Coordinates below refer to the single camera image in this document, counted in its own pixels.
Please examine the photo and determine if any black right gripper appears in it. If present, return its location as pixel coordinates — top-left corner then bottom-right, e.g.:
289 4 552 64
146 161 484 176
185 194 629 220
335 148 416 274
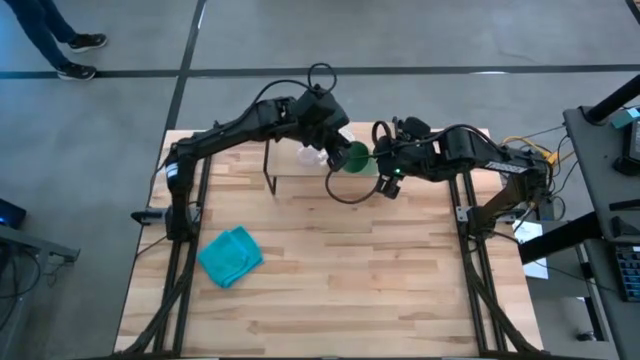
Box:
371 116 442 201

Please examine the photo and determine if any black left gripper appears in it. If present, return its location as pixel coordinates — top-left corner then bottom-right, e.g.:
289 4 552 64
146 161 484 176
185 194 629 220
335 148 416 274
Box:
294 88 355 174

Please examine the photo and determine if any green cup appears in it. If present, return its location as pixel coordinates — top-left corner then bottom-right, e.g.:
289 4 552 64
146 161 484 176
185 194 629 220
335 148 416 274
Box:
342 140 380 177

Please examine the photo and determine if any wooden shelf with black legs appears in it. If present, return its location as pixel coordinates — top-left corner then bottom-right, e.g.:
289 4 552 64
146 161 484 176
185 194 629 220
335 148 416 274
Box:
262 121 405 197

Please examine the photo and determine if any teal folded cloth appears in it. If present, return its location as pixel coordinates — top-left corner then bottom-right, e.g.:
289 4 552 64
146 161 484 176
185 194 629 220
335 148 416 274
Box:
196 225 265 290

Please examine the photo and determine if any white paper sheet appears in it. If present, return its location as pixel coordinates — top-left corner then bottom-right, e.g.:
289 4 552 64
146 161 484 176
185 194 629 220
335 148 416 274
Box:
511 219 550 281

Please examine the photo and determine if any black diagonal beam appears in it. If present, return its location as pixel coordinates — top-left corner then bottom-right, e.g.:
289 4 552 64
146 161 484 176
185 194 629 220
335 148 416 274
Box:
517 210 606 266

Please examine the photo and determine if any grey side table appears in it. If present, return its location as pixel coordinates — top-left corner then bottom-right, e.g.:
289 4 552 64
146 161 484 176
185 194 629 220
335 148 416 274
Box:
563 104 640 360

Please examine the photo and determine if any black pole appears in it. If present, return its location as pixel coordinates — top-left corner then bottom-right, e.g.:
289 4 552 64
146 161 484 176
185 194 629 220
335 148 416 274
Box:
585 73 640 127

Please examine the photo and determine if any teal small box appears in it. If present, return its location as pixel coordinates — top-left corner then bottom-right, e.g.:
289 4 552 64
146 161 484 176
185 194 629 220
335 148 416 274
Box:
611 106 640 131

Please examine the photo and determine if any black keypad device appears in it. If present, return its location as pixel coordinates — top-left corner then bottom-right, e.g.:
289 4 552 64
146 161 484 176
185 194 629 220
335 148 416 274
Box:
614 244 640 304

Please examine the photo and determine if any grey side bench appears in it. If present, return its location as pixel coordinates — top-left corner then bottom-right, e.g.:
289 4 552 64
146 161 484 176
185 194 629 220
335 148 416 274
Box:
0 224 82 265

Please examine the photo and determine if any person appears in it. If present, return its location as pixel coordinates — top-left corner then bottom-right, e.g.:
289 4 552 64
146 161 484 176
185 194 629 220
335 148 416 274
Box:
1 0 109 83

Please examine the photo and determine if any black device with blue light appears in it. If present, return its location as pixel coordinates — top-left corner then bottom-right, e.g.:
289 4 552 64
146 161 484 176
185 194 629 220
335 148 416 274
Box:
0 197 29 231

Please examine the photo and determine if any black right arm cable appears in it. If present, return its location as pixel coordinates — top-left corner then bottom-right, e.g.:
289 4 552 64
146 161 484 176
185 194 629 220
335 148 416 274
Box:
324 118 396 206

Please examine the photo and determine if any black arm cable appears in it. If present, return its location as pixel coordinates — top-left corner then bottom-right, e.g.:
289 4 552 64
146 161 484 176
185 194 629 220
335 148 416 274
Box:
324 118 396 206
251 62 339 109

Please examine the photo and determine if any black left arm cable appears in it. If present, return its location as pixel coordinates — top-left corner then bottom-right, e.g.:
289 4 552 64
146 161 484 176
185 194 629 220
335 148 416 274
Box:
251 62 339 109

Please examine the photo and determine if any yellow cable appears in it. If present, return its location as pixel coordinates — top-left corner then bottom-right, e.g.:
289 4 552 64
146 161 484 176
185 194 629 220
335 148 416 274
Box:
500 135 577 169

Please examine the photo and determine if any black floor cable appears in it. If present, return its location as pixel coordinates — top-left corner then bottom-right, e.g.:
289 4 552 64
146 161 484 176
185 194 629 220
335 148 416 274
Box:
544 133 582 214

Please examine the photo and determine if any black metal table frame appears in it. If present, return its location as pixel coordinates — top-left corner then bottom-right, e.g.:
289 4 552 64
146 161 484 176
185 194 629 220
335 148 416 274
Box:
114 119 546 359

